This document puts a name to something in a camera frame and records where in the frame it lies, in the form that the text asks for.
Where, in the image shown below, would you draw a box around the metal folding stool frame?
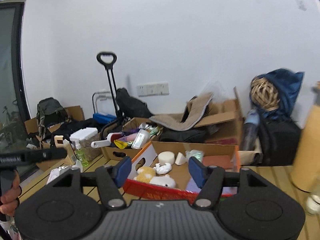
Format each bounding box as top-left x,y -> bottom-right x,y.
92,90 -> 116,116

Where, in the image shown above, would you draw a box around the white triangular sponge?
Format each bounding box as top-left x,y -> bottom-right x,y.
175,152 -> 187,166

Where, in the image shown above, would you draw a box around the person's left hand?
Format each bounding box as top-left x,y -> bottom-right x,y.
1,174 -> 22,217

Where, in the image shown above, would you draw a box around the white pill bottle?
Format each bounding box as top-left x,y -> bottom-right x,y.
131,129 -> 150,150

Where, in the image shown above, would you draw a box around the clear plastic bag bundle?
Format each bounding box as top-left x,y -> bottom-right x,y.
185,150 -> 204,162

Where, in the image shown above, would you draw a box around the beige fleece mat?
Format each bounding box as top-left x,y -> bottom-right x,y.
149,92 -> 213,132

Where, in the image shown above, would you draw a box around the black bag on trolley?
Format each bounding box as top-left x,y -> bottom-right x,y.
116,88 -> 153,118

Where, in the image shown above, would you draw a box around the blue water bottle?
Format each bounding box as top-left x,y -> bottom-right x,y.
240,109 -> 260,151

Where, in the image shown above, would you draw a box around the floor cardboard boxes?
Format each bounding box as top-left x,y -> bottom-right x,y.
24,105 -> 101,172

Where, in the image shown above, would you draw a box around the large open cardboard box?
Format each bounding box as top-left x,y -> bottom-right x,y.
194,87 -> 244,145

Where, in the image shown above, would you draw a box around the brown cardboard tray box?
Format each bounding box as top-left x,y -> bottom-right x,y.
100,117 -> 162,160

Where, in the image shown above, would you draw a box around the wall power outlet strip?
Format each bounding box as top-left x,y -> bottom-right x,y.
136,81 -> 170,97

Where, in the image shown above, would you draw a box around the wooden box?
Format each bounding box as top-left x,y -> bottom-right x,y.
54,135 -> 77,165

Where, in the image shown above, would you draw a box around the white lint roller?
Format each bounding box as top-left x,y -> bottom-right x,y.
91,132 -> 123,148

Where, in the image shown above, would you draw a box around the red cardboard fruit box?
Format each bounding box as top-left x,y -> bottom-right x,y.
123,141 -> 240,203

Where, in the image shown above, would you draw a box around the clear glass cup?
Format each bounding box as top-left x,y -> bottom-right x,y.
306,189 -> 320,215

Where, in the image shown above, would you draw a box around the white round sponge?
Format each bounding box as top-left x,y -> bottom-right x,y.
158,151 -> 175,166

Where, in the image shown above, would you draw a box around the green spray bottle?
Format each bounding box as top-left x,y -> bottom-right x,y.
75,141 -> 89,167

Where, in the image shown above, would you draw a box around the purple knit cloth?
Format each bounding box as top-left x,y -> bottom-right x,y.
185,178 -> 201,193

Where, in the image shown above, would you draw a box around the woven rattan ball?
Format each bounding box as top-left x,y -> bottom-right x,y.
250,77 -> 280,112

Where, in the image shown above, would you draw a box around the white lidded food jar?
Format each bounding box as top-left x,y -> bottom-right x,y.
69,127 -> 102,161

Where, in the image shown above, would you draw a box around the blue fabric bag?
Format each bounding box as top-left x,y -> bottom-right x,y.
249,68 -> 304,121

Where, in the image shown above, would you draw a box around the orange white plush toy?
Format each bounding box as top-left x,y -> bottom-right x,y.
134,166 -> 176,189

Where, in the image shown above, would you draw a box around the dark backpack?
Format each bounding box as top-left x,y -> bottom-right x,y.
36,97 -> 71,140

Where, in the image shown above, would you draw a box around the brown sponge block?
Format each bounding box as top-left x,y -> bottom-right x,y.
202,155 -> 233,170

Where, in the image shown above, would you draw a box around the yellow thermos jug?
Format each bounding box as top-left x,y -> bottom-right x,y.
290,82 -> 320,192

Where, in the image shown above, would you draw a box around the white paper sheets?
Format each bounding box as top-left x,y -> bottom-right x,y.
46,160 -> 83,185

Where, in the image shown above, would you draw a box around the white crumpled tissue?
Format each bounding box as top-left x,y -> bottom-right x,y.
153,163 -> 172,175

